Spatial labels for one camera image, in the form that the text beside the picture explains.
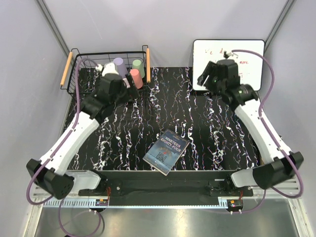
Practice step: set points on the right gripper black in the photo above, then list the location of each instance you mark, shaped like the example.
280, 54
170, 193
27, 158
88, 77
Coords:
208, 71

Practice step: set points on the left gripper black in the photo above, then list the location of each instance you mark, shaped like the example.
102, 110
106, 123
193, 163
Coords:
133, 90

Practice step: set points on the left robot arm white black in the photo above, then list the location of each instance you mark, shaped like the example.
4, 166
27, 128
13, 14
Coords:
50, 172

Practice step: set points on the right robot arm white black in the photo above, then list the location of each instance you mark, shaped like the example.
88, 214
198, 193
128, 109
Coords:
280, 163

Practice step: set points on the pink plastic cup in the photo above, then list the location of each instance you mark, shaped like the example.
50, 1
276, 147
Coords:
136, 78

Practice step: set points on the green plastic cup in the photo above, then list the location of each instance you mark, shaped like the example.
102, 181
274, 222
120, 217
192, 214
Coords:
138, 64

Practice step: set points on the purple plastic cup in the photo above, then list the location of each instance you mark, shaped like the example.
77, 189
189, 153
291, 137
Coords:
121, 68

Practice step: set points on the black marble pattern mat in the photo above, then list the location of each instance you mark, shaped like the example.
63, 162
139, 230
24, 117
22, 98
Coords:
217, 138

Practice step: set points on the Nineteen Eighty-Four book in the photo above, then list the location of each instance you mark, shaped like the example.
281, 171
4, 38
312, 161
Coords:
165, 152

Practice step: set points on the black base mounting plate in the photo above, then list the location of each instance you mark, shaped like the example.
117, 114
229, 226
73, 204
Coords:
122, 183

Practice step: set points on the white whiteboard black frame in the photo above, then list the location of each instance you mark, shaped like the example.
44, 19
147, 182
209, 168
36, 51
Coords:
249, 65

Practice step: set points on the black wire dish rack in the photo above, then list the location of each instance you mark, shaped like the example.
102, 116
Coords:
84, 64

